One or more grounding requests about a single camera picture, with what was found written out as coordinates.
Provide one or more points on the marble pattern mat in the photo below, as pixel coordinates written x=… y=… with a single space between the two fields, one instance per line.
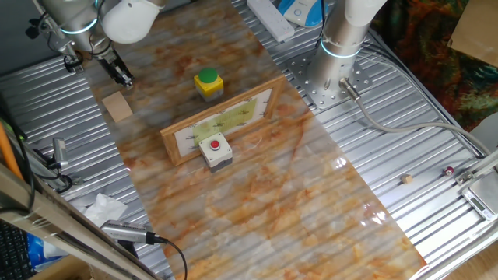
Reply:
x=272 y=214

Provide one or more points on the blue white device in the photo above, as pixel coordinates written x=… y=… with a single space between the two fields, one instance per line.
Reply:
x=299 y=11

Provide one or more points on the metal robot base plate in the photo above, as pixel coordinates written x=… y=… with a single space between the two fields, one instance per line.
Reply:
x=330 y=99

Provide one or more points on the orange rod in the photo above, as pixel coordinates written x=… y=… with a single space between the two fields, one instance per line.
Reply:
x=8 y=151

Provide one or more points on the aluminium pole stand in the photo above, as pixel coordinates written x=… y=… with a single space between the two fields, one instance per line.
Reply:
x=76 y=68

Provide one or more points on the large aluminium beam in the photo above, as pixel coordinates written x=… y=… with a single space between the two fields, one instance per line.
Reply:
x=58 y=233

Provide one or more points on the grey box red button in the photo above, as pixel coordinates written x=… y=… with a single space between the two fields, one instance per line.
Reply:
x=214 y=153

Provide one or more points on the wooden picture frame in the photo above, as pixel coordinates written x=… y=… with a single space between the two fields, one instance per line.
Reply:
x=233 y=116

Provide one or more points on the small wooden cube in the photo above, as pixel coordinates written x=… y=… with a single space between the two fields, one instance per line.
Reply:
x=407 y=179

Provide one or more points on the brown cardboard sheet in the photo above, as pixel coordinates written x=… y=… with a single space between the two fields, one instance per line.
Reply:
x=478 y=31

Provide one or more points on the white power strip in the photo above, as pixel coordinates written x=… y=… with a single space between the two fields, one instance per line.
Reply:
x=272 y=19

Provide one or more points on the white crumpled tissue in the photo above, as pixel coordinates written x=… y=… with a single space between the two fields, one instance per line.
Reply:
x=105 y=208

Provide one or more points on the small silver camera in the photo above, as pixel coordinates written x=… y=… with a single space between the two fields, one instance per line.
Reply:
x=59 y=149

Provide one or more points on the colourful patterned cloth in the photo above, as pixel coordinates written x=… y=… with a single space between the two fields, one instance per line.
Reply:
x=428 y=39

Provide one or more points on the black keyboard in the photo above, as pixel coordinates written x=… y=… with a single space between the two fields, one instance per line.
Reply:
x=13 y=253

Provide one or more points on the digital scale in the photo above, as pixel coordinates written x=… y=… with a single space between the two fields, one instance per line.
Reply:
x=484 y=194

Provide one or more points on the small red object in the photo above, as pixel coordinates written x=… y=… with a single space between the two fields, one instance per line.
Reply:
x=449 y=171

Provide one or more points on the blue tissue pack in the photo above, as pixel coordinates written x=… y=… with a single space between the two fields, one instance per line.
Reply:
x=37 y=250

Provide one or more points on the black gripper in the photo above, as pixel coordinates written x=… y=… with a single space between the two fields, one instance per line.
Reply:
x=105 y=56

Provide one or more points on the grey round object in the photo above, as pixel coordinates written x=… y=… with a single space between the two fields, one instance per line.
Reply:
x=488 y=134

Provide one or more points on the large light wooden cube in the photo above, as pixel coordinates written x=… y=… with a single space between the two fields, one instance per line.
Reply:
x=116 y=107

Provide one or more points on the silver cylindrical camera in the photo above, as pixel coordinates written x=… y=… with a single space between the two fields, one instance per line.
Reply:
x=128 y=231

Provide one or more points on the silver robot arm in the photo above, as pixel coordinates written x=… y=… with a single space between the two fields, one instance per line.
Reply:
x=338 y=46

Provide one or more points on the yellow box green button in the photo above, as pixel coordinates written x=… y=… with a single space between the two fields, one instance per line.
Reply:
x=209 y=87

